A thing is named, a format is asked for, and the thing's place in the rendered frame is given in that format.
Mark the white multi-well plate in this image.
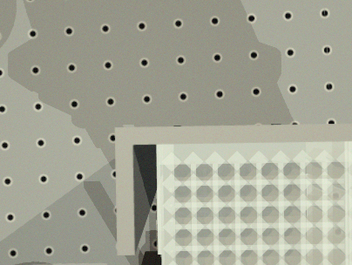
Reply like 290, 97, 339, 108
156, 141, 352, 265

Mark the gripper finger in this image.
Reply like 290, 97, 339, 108
141, 251, 161, 265

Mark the grey perforated base plate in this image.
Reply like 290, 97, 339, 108
0, 0, 352, 265

